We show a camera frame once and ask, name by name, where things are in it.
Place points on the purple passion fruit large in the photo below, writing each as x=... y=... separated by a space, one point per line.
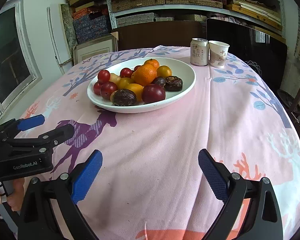
x=173 y=84

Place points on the dark purple passion fruit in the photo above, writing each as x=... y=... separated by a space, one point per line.
x=124 y=97

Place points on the large orange mandarin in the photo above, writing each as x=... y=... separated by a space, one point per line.
x=145 y=74

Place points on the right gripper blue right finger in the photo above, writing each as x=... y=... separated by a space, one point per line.
x=262 y=219

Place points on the white oval plate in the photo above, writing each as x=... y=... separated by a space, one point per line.
x=179 y=69

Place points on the metal storage shelf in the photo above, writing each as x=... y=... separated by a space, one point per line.
x=262 y=14

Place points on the dark window with white frame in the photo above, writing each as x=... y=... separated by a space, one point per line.
x=18 y=69

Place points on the pink drink can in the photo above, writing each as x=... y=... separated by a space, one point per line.
x=199 y=52

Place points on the large dark red plum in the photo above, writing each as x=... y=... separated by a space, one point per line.
x=153 y=93

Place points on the framed picture on floor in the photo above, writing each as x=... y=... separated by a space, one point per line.
x=100 y=45

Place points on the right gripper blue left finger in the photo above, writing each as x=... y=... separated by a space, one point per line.
x=37 y=219

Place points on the purple passion fruit front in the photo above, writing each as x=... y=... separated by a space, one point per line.
x=159 y=81

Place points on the small orange mandarin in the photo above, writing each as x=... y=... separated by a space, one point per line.
x=153 y=62

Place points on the person left hand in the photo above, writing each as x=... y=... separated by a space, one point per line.
x=15 y=200

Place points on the small dark red plum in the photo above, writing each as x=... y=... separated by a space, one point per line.
x=107 y=89

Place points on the small orange tomato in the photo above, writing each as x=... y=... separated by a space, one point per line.
x=164 y=71

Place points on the red cherry tomato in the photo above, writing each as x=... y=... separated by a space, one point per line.
x=103 y=76
x=136 y=67
x=97 y=88
x=126 y=72

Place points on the small green kiwi fruit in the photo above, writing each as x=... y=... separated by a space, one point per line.
x=112 y=96

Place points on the orange mandarin front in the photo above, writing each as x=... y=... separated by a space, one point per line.
x=124 y=82

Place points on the yellow orange tomato front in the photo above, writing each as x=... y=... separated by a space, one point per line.
x=137 y=89

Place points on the white board leaning on wall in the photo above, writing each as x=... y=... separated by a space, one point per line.
x=58 y=37

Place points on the dark wooden cabinet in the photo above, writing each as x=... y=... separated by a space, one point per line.
x=249 y=44

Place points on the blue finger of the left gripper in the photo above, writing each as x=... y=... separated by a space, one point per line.
x=13 y=127
x=46 y=140

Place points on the white paper cup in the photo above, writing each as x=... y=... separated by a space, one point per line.
x=218 y=53

